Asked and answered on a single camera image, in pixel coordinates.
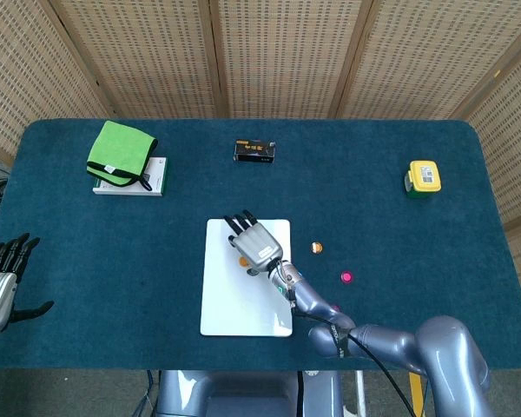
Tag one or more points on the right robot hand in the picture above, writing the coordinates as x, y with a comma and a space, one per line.
256, 247

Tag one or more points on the orange round magnet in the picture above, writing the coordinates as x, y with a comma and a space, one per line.
243, 262
316, 247

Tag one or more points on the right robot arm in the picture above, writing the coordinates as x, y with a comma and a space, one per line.
382, 343

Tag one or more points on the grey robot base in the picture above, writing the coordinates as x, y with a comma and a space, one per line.
226, 391

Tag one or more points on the white magnetic board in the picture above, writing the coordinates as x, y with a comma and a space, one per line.
243, 304

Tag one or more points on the black cardboard box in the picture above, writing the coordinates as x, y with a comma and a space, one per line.
255, 152

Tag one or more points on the blue table cover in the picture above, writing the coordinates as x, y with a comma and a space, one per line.
113, 260

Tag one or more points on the white and green box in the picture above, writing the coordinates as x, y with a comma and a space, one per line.
157, 182

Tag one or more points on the green microfiber towel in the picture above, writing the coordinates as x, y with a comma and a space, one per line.
117, 147

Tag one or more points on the green jar with yellow lid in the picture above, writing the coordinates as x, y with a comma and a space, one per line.
423, 178

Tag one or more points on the woven folding screen panel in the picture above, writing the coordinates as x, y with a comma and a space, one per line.
8, 87
147, 56
286, 56
516, 152
417, 56

